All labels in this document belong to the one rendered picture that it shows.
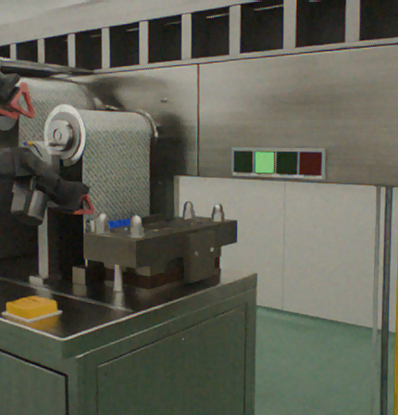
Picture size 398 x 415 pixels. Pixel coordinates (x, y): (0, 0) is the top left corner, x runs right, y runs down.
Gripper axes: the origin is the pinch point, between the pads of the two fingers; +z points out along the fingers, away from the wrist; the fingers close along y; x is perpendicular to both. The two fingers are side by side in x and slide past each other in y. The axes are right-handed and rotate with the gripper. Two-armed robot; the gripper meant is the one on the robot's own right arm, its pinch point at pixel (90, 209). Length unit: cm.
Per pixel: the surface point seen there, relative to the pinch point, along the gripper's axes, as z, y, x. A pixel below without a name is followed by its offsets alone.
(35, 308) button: -16.9, 13.3, -26.4
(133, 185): 11.0, 0.3, 11.6
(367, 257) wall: 258, -24, 76
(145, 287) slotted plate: 7.3, 17.6, -14.1
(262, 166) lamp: 21.1, 29.5, 23.2
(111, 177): 2.6, 0.3, 10.0
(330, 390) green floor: 202, -9, -12
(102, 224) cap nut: -2.5, 8.0, -3.9
